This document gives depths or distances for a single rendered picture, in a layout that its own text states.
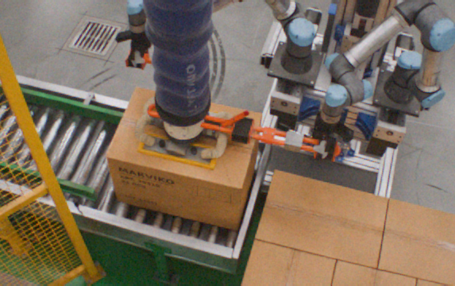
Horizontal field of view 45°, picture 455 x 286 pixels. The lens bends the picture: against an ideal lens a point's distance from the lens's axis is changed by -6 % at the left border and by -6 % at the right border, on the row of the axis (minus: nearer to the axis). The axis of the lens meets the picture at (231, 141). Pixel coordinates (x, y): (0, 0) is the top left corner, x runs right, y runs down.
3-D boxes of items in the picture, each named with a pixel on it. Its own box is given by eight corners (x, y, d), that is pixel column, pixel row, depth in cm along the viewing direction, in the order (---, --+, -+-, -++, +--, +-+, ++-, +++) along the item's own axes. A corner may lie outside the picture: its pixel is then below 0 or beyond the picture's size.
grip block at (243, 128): (229, 141, 238) (229, 133, 233) (234, 122, 244) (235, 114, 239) (248, 145, 237) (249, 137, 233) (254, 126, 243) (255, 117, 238)
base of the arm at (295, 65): (284, 47, 271) (287, 32, 263) (315, 55, 269) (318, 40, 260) (276, 69, 262) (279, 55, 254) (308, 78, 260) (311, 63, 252)
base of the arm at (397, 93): (385, 75, 264) (391, 60, 255) (416, 83, 261) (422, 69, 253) (381, 98, 255) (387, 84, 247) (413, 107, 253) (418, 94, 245)
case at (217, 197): (117, 201, 277) (105, 156, 244) (143, 136, 299) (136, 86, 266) (237, 230, 270) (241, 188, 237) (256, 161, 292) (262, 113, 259)
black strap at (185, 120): (147, 118, 228) (146, 112, 225) (165, 75, 241) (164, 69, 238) (202, 130, 226) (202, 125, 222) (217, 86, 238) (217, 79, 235)
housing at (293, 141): (283, 149, 237) (283, 143, 233) (286, 136, 240) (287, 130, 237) (299, 153, 236) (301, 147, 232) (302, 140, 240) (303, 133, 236)
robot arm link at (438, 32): (426, 79, 248) (438, -3, 200) (445, 103, 240) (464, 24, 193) (404, 90, 247) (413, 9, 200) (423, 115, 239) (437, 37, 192)
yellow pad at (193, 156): (136, 152, 245) (136, 146, 241) (144, 134, 251) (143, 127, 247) (214, 171, 242) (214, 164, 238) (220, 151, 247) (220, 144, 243)
